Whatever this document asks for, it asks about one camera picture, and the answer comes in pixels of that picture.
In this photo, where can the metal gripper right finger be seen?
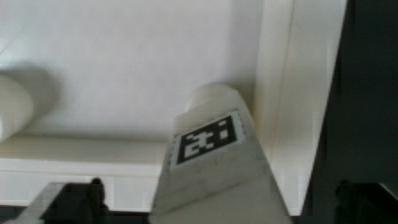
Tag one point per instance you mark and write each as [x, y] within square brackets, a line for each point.
[367, 203]

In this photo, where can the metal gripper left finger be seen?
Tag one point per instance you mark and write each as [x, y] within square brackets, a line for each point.
[69, 204]

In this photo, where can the white table leg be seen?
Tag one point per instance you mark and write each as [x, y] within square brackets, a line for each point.
[218, 188]

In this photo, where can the white square tabletop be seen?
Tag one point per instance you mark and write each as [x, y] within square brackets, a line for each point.
[113, 57]

